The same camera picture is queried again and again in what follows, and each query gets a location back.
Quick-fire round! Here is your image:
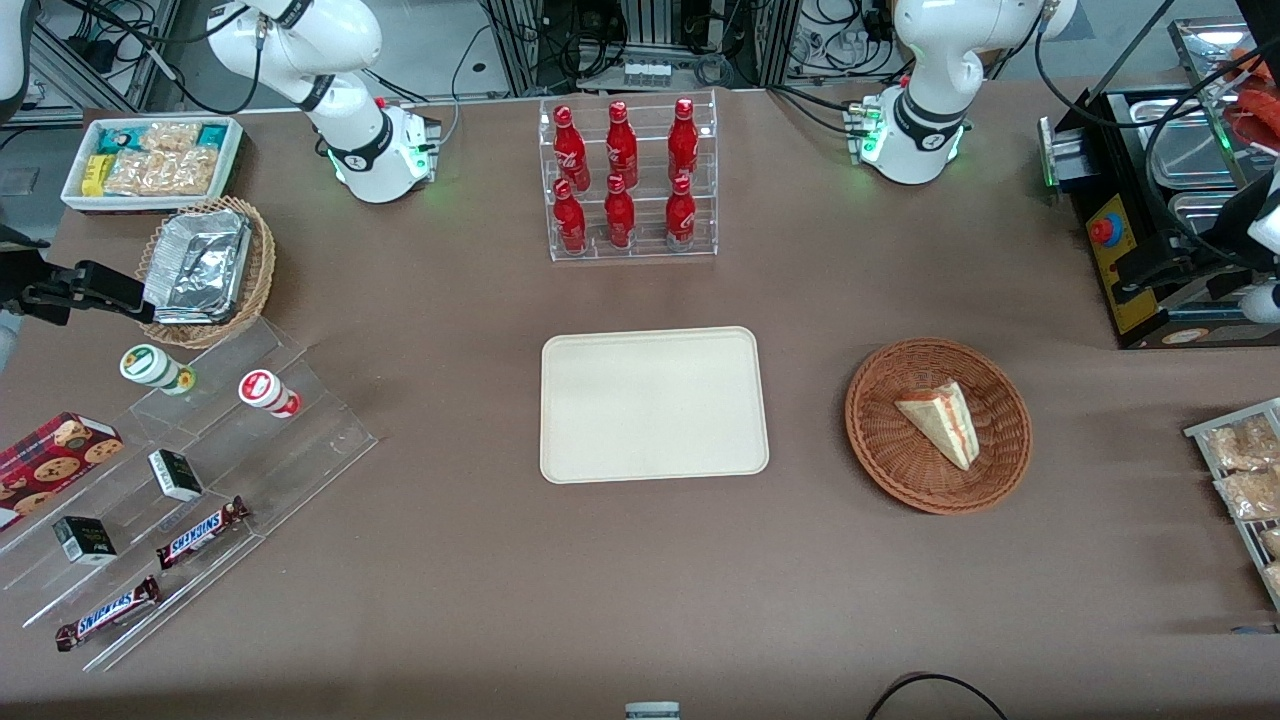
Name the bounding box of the steel food pan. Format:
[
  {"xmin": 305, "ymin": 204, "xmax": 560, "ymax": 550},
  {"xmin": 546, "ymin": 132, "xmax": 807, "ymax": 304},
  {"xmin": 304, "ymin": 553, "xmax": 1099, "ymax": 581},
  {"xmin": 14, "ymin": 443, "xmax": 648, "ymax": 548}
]
[
  {"xmin": 1128, "ymin": 95, "xmax": 1251, "ymax": 189},
  {"xmin": 1168, "ymin": 15, "xmax": 1280, "ymax": 96},
  {"xmin": 1168, "ymin": 190, "xmax": 1253, "ymax": 241}
]

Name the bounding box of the red cookie box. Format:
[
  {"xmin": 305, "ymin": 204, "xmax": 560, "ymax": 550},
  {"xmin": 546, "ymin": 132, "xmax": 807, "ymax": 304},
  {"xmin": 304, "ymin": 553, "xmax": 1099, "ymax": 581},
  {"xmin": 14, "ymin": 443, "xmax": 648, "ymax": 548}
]
[{"xmin": 0, "ymin": 412, "xmax": 125, "ymax": 531}]

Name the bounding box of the clear bag of snacks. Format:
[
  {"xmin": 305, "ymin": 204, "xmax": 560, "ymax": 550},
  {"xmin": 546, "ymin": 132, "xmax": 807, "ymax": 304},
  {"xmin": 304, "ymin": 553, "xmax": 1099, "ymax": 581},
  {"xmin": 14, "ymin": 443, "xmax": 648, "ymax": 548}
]
[
  {"xmin": 1215, "ymin": 468, "xmax": 1280, "ymax": 521},
  {"xmin": 1203, "ymin": 415, "xmax": 1280, "ymax": 473}
]

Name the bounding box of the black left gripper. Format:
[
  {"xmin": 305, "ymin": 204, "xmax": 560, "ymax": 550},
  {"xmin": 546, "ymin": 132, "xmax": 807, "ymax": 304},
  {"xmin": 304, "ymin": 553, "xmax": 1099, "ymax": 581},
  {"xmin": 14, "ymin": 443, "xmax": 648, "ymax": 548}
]
[{"xmin": 1116, "ymin": 178, "xmax": 1280, "ymax": 307}]

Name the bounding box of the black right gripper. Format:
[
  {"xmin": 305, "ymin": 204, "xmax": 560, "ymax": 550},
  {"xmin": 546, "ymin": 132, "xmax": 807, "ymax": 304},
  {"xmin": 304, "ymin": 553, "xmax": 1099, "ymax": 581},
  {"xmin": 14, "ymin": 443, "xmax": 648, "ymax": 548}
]
[{"xmin": 0, "ymin": 224, "xmax": 173, "ymax": 327}]

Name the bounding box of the brown round wicker basket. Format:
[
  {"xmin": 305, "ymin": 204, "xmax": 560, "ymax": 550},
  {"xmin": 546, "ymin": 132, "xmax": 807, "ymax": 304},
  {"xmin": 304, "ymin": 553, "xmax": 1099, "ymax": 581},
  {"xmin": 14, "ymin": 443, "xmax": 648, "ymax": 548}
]
[{"xmin": 845, "ymin": 338, "xmax": 1033, "ymax": 516}]

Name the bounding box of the black cable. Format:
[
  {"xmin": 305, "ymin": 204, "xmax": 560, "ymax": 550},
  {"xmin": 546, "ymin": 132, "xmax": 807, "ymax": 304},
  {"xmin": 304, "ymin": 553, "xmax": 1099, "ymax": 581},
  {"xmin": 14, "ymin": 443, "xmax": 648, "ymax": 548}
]
[{"xmin": 865, "ymin": 672, "xmax": 1011, "ymax": 720}]

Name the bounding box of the small black carton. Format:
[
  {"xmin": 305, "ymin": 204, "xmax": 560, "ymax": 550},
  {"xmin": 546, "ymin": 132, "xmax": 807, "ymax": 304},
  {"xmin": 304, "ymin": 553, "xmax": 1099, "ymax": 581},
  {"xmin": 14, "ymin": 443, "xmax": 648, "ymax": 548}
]
[
  {"xmin": 52, "ymin": 516, "xmax": 118, "ymax": 566},
  {"xmin": 148, "ymin": 449, "xmax": 204, "ymax": 502}
]

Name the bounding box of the red cola bottle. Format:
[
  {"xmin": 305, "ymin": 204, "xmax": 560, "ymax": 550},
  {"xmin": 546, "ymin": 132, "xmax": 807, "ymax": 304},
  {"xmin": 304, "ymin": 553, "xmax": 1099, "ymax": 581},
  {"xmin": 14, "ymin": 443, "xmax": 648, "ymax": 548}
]
[
  {"xmin": 665, "ymin": 174, "xmax": 697, "ymax": 251},
  {"xmin": 605, "ymin": 100, "xmax": 639, "ymax": 189},
  {"xmin": 604, "ymin": 174, "xmax": 636, "ymax": 249},
  {"xmin": 667, "ymin": 97, "xmax": 699, "ymax": 186},
  {"xmin": 553, "ymin": 104, "xmax": 591, "ymax": 191},
  {"xmin": 553, "ymin": 178, "xmax": 587, "ymax": 254}
]

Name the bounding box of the black control box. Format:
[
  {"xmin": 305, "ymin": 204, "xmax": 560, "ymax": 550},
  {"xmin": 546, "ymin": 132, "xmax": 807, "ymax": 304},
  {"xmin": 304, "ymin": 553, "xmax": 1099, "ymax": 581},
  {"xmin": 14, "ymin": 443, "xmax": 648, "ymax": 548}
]
[{"xmin": 1038, "ymin": 88, "xmax": 1280, "ymax": 351}]

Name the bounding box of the clear acrylic step stand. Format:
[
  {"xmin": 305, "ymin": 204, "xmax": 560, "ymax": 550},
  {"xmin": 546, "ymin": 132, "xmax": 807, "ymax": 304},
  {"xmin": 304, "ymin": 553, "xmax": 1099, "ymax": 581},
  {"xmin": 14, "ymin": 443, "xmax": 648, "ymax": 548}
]
[{"xmin": 0, "ymin": 318, "xmax": 379, "ymax": 673}]

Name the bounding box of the white rectangular snack bin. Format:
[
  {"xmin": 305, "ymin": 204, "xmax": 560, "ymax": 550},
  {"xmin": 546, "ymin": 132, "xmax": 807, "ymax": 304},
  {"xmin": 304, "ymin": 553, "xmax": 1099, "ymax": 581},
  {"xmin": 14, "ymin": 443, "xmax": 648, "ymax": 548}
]
[{"xmin": 60, "ymin": 116, "xmax": 246, "ymax": 215}]

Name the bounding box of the clear rice cracker bag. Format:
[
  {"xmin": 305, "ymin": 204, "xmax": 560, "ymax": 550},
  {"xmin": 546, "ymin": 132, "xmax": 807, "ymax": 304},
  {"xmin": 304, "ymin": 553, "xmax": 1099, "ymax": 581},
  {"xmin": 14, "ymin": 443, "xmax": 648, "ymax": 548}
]
[
  {"xmin": 104, "ymin": 146, "xmax": 221, "ymax": 197},
  {"xmin": 140, "ymin": 122, "xmax": 203, "ymax": 153}
]

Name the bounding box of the triangle sandwich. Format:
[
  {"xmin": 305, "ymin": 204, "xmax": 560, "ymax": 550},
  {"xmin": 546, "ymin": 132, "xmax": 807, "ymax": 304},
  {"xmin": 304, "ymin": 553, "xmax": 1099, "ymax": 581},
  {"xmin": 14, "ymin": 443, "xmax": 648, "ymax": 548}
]
[{"xmin": 894, "ymin": 380, "xmax": 981, "ymax": 472}]

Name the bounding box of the aluminium foil container stack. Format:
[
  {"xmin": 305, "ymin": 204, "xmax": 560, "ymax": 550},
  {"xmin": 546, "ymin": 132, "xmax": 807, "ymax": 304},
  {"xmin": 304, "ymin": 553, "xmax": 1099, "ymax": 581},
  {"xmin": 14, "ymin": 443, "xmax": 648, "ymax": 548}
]
[{"xmin": 143, "ymin": 208, "xmax": 253, "ymax": 326}]

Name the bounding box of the brown snickers bar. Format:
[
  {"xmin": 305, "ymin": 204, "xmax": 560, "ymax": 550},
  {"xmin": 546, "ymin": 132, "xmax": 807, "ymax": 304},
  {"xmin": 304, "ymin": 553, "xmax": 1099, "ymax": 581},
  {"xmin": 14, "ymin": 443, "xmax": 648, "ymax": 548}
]
[
  {"xmin": 156, "ymin": 496, "xmax": 251, "ymax": 571},
  {"xmin": 55, "ymin": 576, "xmax": 162, "ymax": 653}
]

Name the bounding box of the cream plastic tray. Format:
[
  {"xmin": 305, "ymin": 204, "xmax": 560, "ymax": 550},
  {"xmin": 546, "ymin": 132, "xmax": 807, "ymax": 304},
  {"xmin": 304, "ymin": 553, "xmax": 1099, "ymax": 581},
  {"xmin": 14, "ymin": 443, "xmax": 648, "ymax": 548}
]
[{"xmin": 540, "ymin": 326, "xmax": 770, "ymax": 485}]

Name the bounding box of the green lidded drink cup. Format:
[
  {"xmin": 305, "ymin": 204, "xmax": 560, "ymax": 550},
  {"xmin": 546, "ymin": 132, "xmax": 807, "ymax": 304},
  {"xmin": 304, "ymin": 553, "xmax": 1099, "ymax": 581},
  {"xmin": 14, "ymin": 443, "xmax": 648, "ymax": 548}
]
[{"xmin": 119, "ymin": 344, "xmax": 197, "ymax": 395}]

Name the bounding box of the light wicker basket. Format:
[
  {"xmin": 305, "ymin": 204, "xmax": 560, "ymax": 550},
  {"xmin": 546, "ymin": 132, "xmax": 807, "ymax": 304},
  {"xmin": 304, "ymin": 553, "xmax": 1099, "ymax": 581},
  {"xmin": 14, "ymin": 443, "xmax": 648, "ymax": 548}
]
[{"xmin": 135, "ymin": 196, "xmax": 277, "ymax": 351}]

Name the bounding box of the red lidded drink cup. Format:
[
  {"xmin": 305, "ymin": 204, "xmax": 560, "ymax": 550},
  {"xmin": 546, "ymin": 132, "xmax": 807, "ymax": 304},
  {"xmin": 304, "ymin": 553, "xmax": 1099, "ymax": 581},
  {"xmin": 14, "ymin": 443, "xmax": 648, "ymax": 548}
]
[{"xmin": 238, "ymin": 369, "xmax": 302, "ymax": 419}]

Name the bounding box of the clear acrylic bottle rack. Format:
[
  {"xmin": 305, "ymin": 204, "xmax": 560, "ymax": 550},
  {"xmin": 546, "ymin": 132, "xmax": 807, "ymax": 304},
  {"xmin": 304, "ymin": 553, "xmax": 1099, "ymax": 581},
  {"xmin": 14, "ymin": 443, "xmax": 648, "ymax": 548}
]
[{"xmin": 538, "ymin": 88, "xmax": 719, "ymax": 263}]

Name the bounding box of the tray of packaged snacks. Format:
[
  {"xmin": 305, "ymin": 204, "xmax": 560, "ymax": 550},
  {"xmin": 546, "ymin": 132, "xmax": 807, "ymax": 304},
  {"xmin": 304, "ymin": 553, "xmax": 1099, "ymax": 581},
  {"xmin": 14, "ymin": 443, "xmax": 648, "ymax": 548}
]
[{"xmin": 1184, "ymin": 398, "xmax": 1280, "ymax": 613}]

